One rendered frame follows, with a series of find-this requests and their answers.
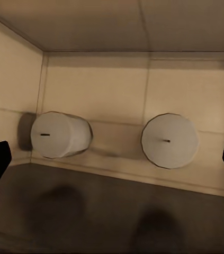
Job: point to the pillar candle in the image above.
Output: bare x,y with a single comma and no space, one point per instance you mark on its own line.
169,141
57,135

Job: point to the cabinet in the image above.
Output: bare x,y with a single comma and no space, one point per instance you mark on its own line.
117,64

